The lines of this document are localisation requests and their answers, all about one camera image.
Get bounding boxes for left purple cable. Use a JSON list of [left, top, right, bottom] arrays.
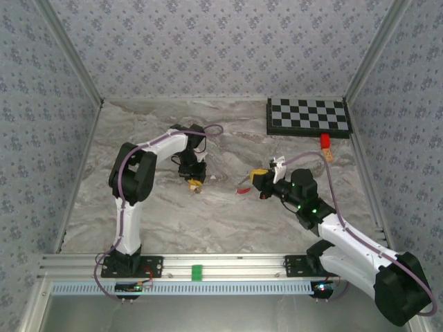
[[93, 124, 224, 305]]

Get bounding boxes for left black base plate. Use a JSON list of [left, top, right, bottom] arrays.
[[100, 255, 164, 279]]

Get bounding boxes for aluminium frame post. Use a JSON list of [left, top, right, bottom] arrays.
[[36, 0, 105, 105], [345, 0, 413, 103]]

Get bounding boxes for aluminium table side rail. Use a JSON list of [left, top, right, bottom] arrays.
[[345, 98, 396, 252], [53, 100, 105, 253]]

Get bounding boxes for right circuit board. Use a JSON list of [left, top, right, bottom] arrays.
[[313, 282, 338, 295]]

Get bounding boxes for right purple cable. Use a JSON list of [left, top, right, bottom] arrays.
[[283, 150, 436, 317]]

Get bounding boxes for blue slotted cable duct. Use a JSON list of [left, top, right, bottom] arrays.
[[51, 280, 314, 295]]

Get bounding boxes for circuit board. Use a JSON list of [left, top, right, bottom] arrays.
[[115, 282, 154, 294], [313, 282, 338, 295]]

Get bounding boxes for black grey chessboard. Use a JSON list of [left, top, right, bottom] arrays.
[[266, 98, 354, 137]]

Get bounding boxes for purple cable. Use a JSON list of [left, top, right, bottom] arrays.
[[283, 150, 436, 317], [93, 124, 224, 305]]

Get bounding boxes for aluminium mounting rail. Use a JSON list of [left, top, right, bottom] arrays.
[[37, 252, 380, 280]]

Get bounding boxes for left circuit board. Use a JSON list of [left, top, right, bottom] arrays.
[[115, 282, 154, 294]]

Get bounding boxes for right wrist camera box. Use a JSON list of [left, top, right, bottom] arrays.
[[269, 156, 287, 184]]

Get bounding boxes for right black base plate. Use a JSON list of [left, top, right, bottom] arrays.
[[284, 255, 325, 279]]

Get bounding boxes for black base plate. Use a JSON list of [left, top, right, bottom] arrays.
[[100, 255, 164, 279], [284, 255, 325, 279]]

